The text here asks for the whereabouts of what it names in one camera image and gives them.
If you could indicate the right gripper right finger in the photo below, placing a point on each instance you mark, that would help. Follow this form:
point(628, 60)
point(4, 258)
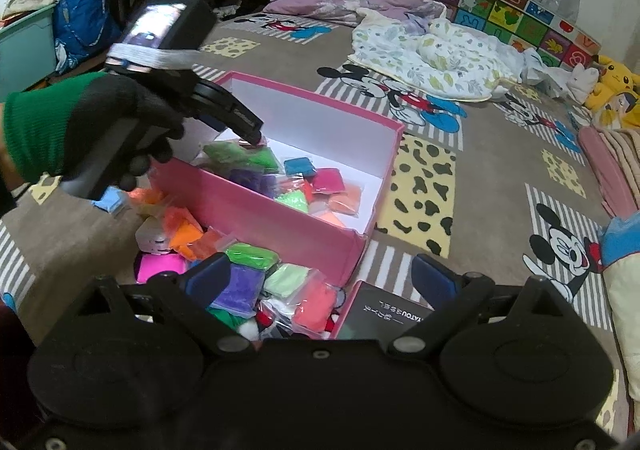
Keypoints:
point(456, 299)

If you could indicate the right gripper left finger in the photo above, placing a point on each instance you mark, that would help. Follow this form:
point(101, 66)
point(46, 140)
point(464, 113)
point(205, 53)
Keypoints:
point(186, 297)

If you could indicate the black pink box lid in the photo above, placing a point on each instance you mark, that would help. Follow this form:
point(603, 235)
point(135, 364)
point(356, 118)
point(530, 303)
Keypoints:
point(371, 313)

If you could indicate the black green gloved left hand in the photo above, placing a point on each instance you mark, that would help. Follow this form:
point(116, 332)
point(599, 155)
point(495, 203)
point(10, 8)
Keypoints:
point(50, 130)

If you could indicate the dark green clay bag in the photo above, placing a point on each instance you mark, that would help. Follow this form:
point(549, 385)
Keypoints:
point(224, 316)

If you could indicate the purple clay bag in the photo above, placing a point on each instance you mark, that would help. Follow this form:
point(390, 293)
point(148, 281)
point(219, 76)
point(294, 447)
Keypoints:
point(241, 294)

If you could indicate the magenta clay bag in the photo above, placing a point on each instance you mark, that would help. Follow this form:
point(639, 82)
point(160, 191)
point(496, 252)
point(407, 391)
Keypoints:
point(151, 265)

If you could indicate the bright green clay bag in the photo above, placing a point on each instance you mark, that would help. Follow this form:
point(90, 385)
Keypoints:
point(255, 257)

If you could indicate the white power adapter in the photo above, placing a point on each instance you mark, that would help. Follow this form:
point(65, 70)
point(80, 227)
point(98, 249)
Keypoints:
point(151, 237)

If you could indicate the blue patterned bag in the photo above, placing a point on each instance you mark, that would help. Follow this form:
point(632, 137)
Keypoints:
point(81, 28)

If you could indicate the mint green clay bag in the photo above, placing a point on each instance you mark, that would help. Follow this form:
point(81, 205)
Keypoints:
point(286, 280)

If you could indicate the peach orange clay bag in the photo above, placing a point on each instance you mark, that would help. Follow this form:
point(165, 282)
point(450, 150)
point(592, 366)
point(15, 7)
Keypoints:
point(147, 202)

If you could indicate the coral pink clay bag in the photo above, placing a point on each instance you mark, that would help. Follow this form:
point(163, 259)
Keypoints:
point(315, 306)

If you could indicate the light blue clay bag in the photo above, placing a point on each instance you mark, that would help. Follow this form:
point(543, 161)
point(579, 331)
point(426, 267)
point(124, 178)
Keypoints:
point(113, 201)

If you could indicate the Mickey Mouse brown blanket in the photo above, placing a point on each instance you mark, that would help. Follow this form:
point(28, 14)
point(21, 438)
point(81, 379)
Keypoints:
point(533, 371)

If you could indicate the teal storage bin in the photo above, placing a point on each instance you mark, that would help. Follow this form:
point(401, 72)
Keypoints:
point(27, 51)

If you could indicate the blue cream pillow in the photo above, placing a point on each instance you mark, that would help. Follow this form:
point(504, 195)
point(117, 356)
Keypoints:
point(620, 257)

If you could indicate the pink cardboard box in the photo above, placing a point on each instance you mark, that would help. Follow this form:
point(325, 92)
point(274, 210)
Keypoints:
point(311, 189)

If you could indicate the pink beige folded blanket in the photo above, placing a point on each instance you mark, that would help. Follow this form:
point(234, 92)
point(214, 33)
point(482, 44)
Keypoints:
point(618, 199)

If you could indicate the white leaf print blanket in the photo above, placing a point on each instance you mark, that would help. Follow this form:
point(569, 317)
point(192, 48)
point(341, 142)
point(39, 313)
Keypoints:
point(444, 59)

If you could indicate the yellow Pikachu plush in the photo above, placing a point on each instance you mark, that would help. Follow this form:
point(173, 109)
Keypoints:
point(614, 100)

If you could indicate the colourful alphabet foam mat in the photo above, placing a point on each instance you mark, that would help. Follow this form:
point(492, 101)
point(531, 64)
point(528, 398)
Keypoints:
point(524, 24)

